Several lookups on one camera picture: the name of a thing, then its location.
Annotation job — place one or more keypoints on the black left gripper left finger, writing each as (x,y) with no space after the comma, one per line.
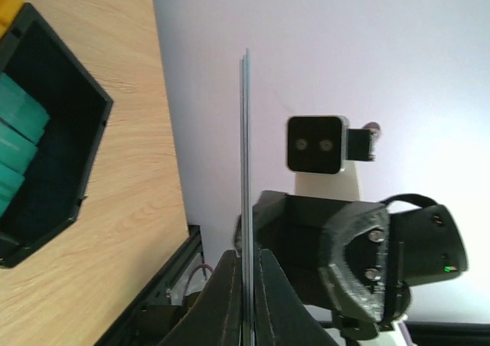
(215,317)

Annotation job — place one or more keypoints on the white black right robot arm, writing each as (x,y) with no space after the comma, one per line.
(367,330)

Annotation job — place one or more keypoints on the green card stack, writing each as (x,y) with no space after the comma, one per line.
(23,123)

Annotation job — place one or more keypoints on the black plastic bin right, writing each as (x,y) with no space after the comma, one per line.
(51,196)

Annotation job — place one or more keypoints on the yellow plastic bin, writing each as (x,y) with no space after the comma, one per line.
(8,12)

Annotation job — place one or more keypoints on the black metal frame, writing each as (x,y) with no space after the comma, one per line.
(150,315)

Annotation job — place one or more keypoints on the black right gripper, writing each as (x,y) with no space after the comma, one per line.
(359,258)

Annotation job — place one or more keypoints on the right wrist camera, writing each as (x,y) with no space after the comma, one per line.
(322,152)

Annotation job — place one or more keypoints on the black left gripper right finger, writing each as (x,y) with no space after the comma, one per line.
(280,316)

